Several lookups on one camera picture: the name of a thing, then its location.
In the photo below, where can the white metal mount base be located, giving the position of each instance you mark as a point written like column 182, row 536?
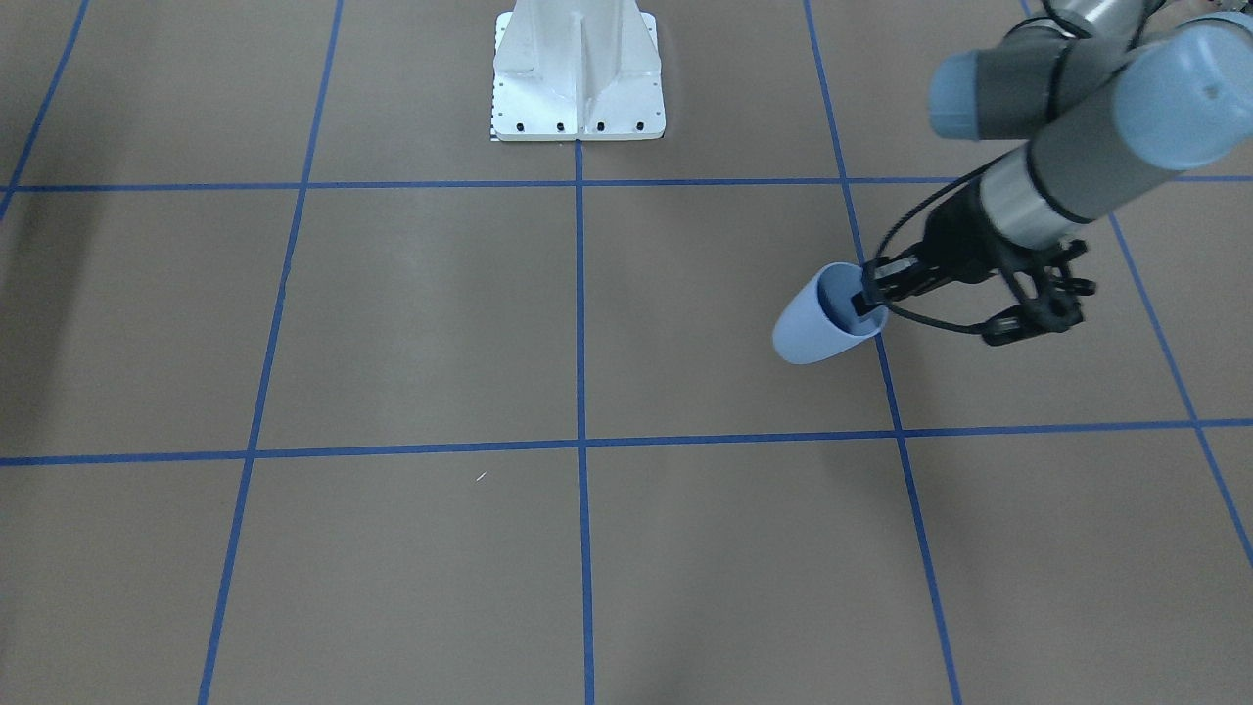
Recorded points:
column 577, row 70

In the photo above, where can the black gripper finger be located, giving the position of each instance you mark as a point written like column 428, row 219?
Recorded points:
column 904, row 269
column 885, row 291

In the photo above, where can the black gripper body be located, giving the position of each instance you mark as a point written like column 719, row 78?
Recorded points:
column 951, row 238

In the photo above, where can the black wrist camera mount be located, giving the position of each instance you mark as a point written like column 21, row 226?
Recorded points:
column 1048, row 296

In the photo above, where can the light blue cup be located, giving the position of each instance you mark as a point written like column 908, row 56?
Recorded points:
column 827, row 317

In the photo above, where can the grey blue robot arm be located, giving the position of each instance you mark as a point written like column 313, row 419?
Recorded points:
column 1101, row 113

